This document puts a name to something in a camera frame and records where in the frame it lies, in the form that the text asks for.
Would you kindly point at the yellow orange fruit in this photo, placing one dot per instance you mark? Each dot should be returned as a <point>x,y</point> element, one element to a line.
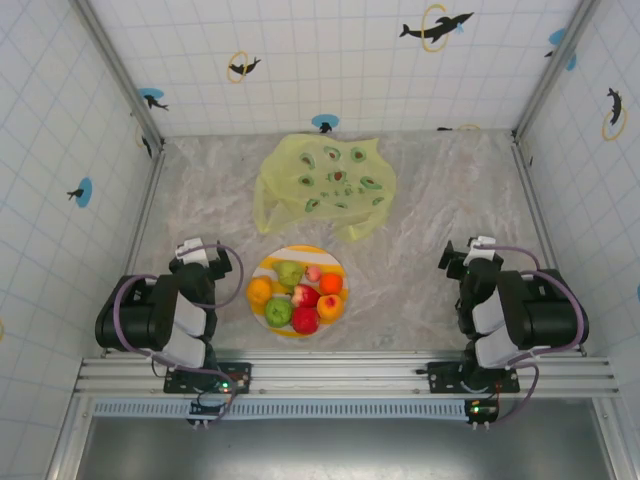
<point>260,291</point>

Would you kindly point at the green pear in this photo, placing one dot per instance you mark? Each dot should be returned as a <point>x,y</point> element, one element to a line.
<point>289,272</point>

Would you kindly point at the green apple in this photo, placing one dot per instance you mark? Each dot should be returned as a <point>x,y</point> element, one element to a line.
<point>278,312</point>

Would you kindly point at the small pink apple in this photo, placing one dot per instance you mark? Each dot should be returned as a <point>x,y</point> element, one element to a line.
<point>313,274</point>

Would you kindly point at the cut red apple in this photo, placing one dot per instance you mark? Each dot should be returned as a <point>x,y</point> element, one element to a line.
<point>307,296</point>

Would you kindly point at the whole red apple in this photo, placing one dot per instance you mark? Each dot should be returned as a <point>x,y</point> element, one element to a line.
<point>306,320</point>

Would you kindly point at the yellow avocado print plastic bag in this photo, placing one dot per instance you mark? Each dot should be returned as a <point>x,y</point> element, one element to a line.
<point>285,165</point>

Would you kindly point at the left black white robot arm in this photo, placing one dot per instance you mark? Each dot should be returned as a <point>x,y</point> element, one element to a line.
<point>150,320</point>

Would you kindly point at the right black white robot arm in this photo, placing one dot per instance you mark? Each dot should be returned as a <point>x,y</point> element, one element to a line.
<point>545,315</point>

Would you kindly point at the right aluminium table edge bar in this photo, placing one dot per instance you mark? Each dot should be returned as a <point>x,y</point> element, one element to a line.
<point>532,200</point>

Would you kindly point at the aluminium table edge bar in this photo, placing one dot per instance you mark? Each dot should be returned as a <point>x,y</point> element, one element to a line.
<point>532,200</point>
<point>147,200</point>

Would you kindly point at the left aluminium table edge bar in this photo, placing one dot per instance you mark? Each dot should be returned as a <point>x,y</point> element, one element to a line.
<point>147,200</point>

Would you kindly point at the yellow white striped plate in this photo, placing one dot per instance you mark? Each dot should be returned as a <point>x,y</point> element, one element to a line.
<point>322,255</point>

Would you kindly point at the red orange tangerine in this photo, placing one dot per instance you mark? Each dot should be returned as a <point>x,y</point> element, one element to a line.
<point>331,284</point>

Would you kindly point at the yellow red peach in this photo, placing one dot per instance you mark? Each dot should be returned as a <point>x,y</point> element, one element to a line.
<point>330,306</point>

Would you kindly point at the left small circuit board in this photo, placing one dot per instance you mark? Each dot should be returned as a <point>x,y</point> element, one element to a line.
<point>205,409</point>

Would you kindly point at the small circuit board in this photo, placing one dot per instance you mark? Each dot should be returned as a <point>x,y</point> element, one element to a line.
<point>205,409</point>
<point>481,411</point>

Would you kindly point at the right small circuit board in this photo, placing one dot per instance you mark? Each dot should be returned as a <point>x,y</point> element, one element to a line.
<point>481,411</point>

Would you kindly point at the grey metal panel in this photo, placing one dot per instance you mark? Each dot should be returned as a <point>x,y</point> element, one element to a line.
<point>350,450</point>

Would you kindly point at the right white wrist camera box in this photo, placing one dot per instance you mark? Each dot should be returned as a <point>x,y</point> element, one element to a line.
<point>484,248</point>

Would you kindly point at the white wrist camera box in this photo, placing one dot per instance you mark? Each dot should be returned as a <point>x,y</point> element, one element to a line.
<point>192,250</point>
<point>484,248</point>

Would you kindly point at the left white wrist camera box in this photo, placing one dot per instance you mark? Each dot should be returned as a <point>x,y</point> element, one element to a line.
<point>192,250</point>

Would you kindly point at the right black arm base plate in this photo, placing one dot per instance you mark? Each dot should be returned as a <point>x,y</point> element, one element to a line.
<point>442,375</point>

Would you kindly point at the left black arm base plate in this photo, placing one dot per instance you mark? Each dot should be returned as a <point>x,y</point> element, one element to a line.
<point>240,375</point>

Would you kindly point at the aluminium mounting rail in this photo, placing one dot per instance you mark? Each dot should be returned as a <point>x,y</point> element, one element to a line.
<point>340,372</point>

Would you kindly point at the right aluminium corner post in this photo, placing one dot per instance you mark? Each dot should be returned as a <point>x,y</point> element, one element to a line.
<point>555,65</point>

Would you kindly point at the aluminium corner post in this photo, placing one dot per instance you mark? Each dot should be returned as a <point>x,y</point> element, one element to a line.
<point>555,65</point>
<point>120,70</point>

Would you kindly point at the left aluminium corner post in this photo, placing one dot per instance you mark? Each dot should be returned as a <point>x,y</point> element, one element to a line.
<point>120,70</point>

